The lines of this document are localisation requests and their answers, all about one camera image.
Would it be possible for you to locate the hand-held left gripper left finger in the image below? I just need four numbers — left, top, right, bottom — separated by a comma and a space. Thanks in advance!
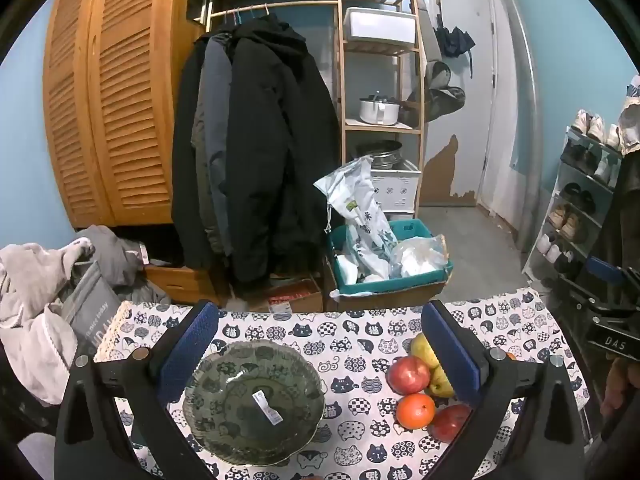
54, 300, 221, 480

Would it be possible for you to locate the wooden louvred wardrobe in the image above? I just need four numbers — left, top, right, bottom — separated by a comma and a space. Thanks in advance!
42, 0, 206, 228

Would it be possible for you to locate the large cardboard box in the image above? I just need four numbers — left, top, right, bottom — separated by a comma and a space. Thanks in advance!
324, 255, 451, 313

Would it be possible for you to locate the green hanging bag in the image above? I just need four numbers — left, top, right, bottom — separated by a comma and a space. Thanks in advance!
407, 60, 466, 123

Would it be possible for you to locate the grey door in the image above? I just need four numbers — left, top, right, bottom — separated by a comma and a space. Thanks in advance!
420, 0, 496, 208

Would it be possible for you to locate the black hooded coat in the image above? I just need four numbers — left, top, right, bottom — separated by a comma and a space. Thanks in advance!
220, 12, 343, 296

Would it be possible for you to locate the metal shoe rack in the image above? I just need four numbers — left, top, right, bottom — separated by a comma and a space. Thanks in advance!
522, 125, 626, 301

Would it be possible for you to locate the bamboo shelf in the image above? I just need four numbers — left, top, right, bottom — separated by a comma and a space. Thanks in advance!
335, 0, 428, 216

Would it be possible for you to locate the white lace cloth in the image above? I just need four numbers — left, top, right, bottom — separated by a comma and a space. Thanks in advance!
619, 97, 640, 156

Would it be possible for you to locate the clear plastic bag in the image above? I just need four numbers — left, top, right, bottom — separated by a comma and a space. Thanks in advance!
390, 235, 449, 278

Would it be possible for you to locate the dark hanging coat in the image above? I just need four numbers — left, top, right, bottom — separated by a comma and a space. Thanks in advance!
597, 145, 640, 281

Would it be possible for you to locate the steel cooking pot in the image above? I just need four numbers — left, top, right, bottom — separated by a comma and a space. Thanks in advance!
359, 92, 402, 125

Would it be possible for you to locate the metal basin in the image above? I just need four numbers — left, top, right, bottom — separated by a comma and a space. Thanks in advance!
356, 140, 403, 168

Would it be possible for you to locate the flat cardboard box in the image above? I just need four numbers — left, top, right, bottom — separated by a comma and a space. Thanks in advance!
247, 277, 325, 313

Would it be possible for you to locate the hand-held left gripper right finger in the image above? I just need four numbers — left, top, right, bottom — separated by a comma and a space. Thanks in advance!
421, 300, 587, 480

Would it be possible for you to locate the cat print tablecloth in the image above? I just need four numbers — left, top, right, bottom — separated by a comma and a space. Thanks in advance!
92, 287, 593, 480

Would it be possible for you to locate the row of shoes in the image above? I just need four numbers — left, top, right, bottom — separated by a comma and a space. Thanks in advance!
537, 109, 623, 276

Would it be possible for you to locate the black jacket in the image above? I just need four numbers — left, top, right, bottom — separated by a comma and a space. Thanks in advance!
171, 35, 213, 268

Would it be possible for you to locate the dark folded umbrella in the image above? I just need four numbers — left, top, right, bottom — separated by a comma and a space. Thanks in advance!
434, 0, 476, 58

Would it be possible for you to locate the wooden clothes rail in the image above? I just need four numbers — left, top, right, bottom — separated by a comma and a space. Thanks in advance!
207, 1, 337, 17

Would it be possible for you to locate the red apple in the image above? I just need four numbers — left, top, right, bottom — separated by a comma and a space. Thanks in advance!
386, 356, 432, 395
427, 404, 473, 443

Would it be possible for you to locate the white storage box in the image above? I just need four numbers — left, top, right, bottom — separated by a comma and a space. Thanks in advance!
345, 7, 418, 43

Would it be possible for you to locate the pile of grey white clothes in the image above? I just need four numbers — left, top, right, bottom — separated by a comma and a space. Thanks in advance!
0, 242, 96, 406

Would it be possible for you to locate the wooden drawer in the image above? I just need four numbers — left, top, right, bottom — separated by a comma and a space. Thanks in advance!
145, 264, 218, 306

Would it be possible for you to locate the grey jacket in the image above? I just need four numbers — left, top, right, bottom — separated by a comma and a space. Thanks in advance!
192, 35, 235, 256

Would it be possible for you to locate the white patterned box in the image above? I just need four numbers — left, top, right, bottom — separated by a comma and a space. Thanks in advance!
370, 160, 422, 213

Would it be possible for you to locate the silver metal pipe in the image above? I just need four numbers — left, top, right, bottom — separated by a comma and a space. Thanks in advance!
500, 0, 543, 256

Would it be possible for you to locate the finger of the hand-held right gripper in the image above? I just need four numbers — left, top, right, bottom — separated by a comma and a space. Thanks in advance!
585, 256, 628, 281
570, 285, 623, 318

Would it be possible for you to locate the grey tote bag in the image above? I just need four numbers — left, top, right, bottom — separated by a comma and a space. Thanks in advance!
62, 260, 123, 356

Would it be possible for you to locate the dark grey garment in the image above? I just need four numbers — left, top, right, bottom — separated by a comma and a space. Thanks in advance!
72, 225, 171, 306

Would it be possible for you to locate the green glass plate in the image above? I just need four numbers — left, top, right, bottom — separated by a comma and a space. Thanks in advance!
181, 340, 326, 467

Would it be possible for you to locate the person's right hand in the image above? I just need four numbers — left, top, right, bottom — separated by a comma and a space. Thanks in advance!
600, 360, 640, 418

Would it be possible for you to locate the yellow-green apple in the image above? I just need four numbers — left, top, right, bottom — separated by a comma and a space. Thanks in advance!
429, 365, 457, 399

